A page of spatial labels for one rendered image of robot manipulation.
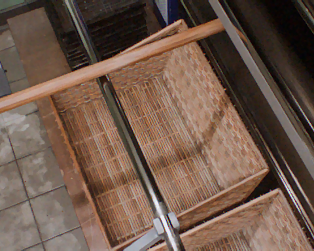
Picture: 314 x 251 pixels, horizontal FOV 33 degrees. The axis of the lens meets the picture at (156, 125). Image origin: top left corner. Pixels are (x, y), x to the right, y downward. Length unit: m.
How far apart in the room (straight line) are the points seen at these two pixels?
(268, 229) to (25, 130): 1.36
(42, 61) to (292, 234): 1.06
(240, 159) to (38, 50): 0.86
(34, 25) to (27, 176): 0.70
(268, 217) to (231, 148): 0.22
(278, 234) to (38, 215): 1.17
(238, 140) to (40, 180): 1.12
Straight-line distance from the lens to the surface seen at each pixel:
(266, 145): 1.36
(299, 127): 0.84
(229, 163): 1.60
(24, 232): 2.34
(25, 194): 2.39
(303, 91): 0.91
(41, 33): 2.04
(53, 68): 1.94
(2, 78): 1.30
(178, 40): 1.19
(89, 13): 1.71
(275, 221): 1.49
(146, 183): 1.07
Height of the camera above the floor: 2.17
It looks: 63 degrees down
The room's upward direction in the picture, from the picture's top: 5 degrees counter-clockwise
